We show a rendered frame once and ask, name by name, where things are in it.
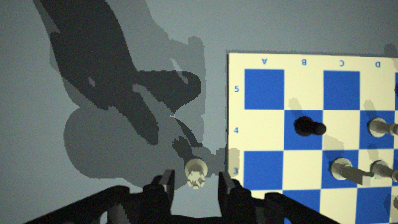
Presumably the blue and cream chessboard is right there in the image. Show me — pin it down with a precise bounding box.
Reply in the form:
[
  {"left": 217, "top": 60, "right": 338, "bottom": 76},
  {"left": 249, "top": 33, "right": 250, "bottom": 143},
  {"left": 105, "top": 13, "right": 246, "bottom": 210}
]
[{"left": 227, "top": 53, "right": 398, "bottom": 224}]

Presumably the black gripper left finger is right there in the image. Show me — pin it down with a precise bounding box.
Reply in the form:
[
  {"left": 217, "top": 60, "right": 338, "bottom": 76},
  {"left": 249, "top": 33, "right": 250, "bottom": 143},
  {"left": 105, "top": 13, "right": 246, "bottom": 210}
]
[{"left": 23, "top": 169, "right": 175, "bottom": 224}]

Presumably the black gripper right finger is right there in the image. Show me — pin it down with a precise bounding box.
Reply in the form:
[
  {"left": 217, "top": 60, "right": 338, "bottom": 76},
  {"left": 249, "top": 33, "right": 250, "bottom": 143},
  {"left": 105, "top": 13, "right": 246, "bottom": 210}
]
[{"left": 218, "top": 172, "right": 341, "bottom": 224}]

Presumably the white pawn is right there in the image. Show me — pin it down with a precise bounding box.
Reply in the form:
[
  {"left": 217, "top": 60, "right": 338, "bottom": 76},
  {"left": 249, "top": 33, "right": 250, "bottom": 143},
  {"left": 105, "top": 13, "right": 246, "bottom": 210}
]
[
  {"left": 368, "top": 118, "right": 398, "bottom": 137},
  {"left": 370, "top": 160, "right": 398, "bottom": 182}
]

